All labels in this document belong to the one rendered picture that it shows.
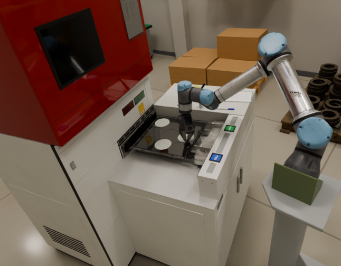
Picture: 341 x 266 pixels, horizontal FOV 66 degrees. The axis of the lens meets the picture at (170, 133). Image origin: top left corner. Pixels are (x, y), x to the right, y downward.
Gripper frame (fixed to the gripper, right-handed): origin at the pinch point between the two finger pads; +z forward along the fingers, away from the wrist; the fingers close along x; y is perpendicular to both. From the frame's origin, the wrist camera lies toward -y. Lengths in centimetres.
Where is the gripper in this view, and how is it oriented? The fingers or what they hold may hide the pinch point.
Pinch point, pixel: (187, 141)
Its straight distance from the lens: 153.1
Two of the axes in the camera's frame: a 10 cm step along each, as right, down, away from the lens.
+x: -9.9, 1.2, -0.7
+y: -1.2, -5.2, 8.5
